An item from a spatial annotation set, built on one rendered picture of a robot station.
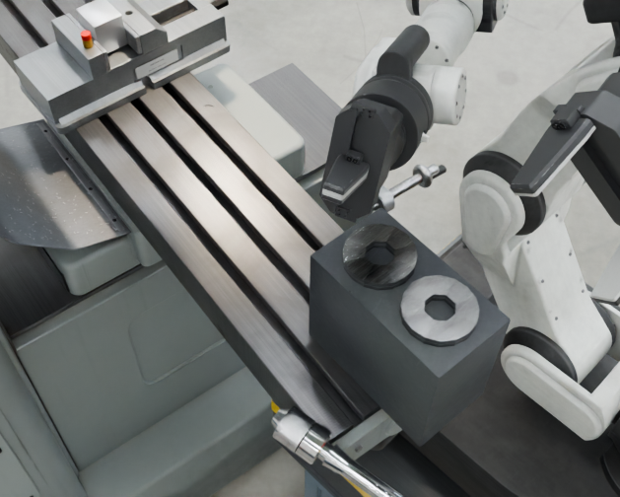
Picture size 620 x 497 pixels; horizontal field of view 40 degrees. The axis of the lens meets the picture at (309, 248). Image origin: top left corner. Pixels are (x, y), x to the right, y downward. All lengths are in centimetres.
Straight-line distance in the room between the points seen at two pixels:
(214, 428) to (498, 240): 90
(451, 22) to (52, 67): 69
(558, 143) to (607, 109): 4
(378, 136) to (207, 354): 112
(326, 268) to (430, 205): 157
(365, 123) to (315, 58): 219
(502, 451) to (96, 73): 94
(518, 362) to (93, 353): 76
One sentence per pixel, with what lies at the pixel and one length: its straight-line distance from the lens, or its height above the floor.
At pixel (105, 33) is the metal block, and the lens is 146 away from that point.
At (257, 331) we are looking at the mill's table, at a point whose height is 94.
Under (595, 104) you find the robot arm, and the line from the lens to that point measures 57.
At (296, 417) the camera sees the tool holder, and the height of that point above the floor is 99.
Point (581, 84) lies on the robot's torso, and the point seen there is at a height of 128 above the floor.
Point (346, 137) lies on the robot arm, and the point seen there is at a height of 137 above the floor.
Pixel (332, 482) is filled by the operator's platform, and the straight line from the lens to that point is 183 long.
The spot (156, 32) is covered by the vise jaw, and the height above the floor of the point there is 104.
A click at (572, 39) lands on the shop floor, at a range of 323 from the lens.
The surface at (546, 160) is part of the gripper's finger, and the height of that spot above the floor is 157.
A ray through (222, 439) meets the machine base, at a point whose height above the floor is 19.
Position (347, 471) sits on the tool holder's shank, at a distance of 107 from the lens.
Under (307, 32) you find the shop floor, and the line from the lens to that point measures 311.
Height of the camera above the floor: 195
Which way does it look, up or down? 53 degrees down
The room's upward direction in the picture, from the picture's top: 1 degrees clockwise
